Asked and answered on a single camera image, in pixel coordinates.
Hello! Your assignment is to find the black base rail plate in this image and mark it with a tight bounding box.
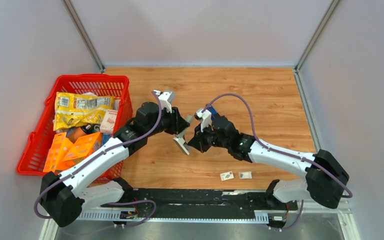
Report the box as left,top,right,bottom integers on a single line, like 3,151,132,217
100,187,299,220

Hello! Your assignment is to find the red plastic basket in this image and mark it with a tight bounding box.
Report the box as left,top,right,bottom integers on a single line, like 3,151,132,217
16,74,133,177

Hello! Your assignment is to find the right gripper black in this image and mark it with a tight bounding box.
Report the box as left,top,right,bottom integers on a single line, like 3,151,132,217
187,122,230,154

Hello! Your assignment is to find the orange box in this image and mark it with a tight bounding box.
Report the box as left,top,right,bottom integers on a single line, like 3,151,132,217
42,132,73,173
62,132,103,166

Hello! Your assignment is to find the small grey staple box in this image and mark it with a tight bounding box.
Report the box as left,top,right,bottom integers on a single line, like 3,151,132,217
238,171,253,180

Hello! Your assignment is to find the pink white small box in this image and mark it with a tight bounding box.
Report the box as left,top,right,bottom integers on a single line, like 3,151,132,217
99,109,118,135

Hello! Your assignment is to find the white slotted cable duct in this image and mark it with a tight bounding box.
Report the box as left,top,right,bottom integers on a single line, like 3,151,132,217
77,207,270,224

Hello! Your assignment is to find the staple box with red mark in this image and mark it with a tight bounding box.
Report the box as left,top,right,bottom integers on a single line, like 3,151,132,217
219,171,235,182

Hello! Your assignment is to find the grey white stapler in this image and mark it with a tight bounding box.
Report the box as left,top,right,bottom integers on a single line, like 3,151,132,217
173,115,194,156

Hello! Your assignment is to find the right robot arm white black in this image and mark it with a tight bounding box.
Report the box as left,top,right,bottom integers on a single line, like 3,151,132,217
187,116,351,210

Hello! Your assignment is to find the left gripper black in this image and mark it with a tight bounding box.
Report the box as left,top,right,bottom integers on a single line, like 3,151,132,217
145,104,190,137

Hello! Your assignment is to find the orange box right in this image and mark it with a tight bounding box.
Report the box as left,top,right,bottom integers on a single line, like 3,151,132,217
62,132,103,166

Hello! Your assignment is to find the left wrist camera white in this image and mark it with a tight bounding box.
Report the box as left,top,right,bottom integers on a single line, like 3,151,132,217
153,90,175,114

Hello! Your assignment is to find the orange box left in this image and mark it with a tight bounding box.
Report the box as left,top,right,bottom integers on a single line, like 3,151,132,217
42,132,73,173

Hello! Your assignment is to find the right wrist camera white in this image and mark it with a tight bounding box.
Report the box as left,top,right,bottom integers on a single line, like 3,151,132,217
194,108,212,132

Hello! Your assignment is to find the yellow snack bag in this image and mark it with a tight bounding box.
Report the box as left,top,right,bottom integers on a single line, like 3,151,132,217
53,92,115,131

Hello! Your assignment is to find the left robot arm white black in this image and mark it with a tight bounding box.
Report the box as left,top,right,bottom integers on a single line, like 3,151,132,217
33,102,193,227

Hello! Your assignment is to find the blue black stapler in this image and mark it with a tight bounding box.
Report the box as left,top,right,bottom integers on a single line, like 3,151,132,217
207,105,219,121

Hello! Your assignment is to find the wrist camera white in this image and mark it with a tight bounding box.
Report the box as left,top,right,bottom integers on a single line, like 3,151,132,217
194,108,212,132
153,90,175,114

